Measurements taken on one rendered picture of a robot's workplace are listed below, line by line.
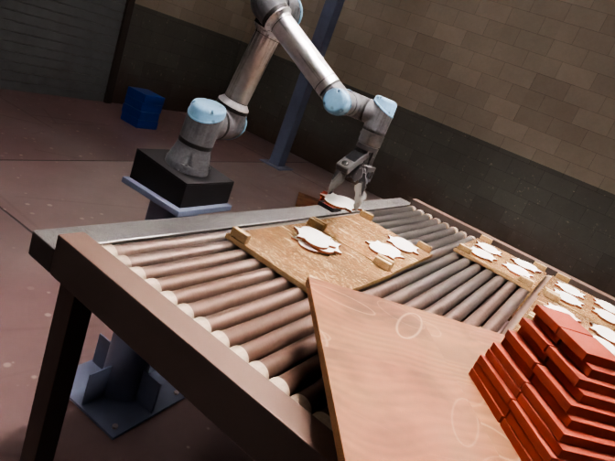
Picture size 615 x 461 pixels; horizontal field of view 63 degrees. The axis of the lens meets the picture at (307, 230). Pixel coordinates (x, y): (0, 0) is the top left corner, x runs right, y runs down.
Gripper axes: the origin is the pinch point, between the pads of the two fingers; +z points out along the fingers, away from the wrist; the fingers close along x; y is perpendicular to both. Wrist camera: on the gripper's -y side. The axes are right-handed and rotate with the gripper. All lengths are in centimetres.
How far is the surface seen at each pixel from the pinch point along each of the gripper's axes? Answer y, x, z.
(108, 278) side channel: -86, -3, 12
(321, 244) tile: -17.8, -8.0, 9.7
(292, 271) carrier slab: -38.5, -13.1, 12.5
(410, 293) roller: -1.8, -34.1, 14.1
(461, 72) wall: 512, 157, -91
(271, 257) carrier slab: -38.6, -5.8, 12.5
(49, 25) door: 174, 479, 30
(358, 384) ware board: -80, -52, 2
